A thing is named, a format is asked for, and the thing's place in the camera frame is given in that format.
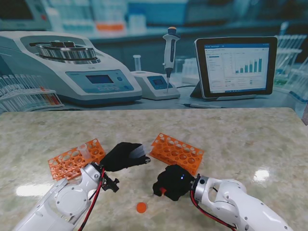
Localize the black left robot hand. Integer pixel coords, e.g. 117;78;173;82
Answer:
100;141;152;172

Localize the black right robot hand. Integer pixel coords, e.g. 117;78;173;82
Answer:
153;165;197;202

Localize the clear plastic test tube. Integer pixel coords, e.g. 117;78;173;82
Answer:
129;143;154;159
78;143;91;161

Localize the orange test tube rack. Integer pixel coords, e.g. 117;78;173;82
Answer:
150;132;205;175
47;138;106;181

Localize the printed laboratory backdrop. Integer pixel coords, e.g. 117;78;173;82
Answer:
0;0;308;126

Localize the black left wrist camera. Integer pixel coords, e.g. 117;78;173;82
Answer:
102;177;120;193

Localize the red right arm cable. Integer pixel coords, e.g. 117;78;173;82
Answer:
190;190;238;231

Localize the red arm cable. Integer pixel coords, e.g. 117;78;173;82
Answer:
78;167;106;231
190;190;238;231

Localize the red left arm cable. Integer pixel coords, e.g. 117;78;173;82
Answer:
78;167;106;231

